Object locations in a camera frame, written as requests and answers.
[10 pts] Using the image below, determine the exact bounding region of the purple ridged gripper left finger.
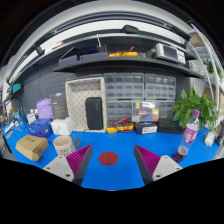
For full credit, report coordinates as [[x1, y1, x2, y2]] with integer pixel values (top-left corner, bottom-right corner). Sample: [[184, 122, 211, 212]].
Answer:
[[44, 145, 93, 185]]

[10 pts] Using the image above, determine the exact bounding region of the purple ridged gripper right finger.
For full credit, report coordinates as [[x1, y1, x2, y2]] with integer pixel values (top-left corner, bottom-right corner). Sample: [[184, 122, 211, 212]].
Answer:
[[134, 145, 182, 185]]

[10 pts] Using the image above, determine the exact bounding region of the clear plastic bottle purple label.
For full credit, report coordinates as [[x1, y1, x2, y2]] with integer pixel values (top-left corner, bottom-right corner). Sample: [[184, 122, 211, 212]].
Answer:
[[173, 109, 200, 163]]

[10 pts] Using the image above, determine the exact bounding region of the beige patterned ceramic mug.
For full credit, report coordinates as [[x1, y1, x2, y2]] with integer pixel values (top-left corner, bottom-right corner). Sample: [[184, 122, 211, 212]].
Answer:
[[53, 136, 80, 156]]

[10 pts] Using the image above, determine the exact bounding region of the red round coaster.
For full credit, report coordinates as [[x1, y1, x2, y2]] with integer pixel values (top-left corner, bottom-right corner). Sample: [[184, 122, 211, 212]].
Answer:
[[98, 151, 119, 166]]

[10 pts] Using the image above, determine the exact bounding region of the blue table mat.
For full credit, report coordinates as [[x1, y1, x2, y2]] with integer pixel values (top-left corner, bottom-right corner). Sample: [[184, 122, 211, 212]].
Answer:
[[6, 124, 220, 190]]

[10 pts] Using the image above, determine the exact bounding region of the black box white label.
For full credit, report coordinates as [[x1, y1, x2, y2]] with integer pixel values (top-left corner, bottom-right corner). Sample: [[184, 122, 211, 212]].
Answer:
[[134, 122, 157, 134]]

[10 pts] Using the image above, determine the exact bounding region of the white small box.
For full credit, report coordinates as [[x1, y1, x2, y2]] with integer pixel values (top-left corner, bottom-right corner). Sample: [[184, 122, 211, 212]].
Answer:
[[51, 117, 73, 135]]

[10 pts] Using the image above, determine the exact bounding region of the black flat case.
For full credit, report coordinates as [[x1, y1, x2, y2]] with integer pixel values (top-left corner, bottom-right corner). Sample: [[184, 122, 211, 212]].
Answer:
[[158, 119, 183, 134]]

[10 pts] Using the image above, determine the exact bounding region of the brown cardboard box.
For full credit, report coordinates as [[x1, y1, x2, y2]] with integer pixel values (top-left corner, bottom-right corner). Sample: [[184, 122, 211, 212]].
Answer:
[[16, 135, 49, 161]]

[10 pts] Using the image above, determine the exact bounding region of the yellow multimeter with red leads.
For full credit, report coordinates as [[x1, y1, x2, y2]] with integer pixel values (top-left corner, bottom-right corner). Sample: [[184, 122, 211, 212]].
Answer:
[[106, 118, 134, 133]]

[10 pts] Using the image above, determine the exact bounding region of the blue product box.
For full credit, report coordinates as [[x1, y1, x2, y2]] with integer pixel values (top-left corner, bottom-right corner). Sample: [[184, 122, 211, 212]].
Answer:
[[28, 118, 52, 138]]

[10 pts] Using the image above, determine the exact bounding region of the clear box of coloured parts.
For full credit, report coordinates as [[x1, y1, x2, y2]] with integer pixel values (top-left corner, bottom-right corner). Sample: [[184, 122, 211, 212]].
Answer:
[[132, 101, 159, 123]]

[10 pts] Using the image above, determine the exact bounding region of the dark grey flat box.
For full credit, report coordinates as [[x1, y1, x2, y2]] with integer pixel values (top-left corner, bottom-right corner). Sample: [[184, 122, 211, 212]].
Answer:
[[50, 92, 68, 119]]

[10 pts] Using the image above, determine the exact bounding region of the green potted plant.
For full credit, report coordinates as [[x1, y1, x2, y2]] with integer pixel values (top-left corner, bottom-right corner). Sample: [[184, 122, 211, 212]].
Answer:
[[171, 88, 218, 131]]

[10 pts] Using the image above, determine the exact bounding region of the black rectangular speaker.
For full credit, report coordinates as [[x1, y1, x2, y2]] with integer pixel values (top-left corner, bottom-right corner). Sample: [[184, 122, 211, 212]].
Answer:
[[85, 97, 103, 130]]

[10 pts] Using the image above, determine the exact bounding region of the grey drawer cabinet right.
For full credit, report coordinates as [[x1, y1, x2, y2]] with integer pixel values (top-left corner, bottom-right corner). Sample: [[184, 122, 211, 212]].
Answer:
[[145, 73, 176, 119]]

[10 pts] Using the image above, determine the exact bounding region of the grey drawer cabinet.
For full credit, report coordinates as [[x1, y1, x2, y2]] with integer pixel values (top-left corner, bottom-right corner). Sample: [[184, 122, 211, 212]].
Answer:
[[103, 73, 144, 122], [145, 73, 176, 119]]

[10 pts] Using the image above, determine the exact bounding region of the grey drawer cabinet left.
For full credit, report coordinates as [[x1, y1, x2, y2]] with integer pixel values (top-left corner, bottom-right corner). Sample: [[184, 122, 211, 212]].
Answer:
[[103, 73, 144, 122]]

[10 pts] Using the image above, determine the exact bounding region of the dark blue case on shelf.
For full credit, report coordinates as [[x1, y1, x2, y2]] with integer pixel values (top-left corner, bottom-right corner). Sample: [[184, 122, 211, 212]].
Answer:
[[58, 45, 108, 66]]

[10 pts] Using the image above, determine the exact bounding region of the white oscilloscope on shelf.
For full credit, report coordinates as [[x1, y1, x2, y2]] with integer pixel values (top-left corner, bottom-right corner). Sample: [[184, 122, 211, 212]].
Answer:
[[156, 43, 186, 64]]

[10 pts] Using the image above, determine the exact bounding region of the yellow tool on shelf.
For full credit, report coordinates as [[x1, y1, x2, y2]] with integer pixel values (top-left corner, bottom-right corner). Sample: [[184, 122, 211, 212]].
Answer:
[[108, 46, 138, 57]]

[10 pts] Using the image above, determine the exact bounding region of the dark grey wall shelf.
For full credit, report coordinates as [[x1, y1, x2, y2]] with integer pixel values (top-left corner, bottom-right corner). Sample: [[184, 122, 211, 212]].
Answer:
[[53, 57, 203, 79]]

